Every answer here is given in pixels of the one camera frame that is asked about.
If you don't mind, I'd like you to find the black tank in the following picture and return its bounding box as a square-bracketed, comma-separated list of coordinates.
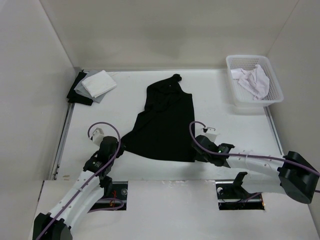
[66, 71, 94, 106]
[121, 74, 196, 163]

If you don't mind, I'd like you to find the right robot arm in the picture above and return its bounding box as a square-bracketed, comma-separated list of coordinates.
[192, 135, 320, 204]

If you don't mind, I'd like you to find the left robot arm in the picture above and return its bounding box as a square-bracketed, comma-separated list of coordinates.
[32, 136, 123, 240]

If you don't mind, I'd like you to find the folded black tank top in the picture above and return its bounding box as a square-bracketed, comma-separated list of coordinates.
[66, 71, 94, 106]

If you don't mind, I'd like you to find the folded grey tank top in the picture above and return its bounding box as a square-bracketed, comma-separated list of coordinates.
[74, 70, 106, 103]

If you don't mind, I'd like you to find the folded white tank top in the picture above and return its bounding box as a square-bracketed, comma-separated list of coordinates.
[81, 70, 117, 98]

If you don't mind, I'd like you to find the crumpled white tank top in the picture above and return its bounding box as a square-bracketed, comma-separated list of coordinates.
[231, 64, 270, 101]

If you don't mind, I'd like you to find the white plastic mesh basket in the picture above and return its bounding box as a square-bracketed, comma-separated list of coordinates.
[225, 55, 284, 108]

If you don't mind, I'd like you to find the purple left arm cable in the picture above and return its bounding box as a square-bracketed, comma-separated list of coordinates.
[33, 121, 125, 240]

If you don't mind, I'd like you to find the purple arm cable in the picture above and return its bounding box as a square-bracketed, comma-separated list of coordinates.
[33, 121, 125, 240]
[189, 121, 320, 203]

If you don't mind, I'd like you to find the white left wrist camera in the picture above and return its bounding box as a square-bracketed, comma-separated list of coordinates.
[90, 127, 105, 146]

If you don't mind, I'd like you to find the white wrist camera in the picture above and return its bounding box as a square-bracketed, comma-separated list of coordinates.
[90, 127, 105, 146]
[202, 127, 220, 142]

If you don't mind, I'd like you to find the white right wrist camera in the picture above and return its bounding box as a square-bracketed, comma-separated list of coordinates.
[202, 127, 220, 142]

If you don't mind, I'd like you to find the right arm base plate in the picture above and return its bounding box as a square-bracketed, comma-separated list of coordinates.
[215, 181, 265, 211]

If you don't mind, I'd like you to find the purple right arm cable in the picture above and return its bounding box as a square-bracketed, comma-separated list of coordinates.
[189, 121, 320, 203]

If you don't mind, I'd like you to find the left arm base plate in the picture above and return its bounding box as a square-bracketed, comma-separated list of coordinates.
[89, 181, 129, 212]

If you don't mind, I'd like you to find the left metal table rail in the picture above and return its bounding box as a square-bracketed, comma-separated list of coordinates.
[48, 66, 83, 180]

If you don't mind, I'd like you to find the metal table rail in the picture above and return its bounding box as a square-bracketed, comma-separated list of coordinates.
[263, 106, 284, 155]
[48, 66, 83, 180]

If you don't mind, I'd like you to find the right metal table rail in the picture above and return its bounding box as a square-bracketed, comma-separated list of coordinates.
[263, 106, 284, 155]

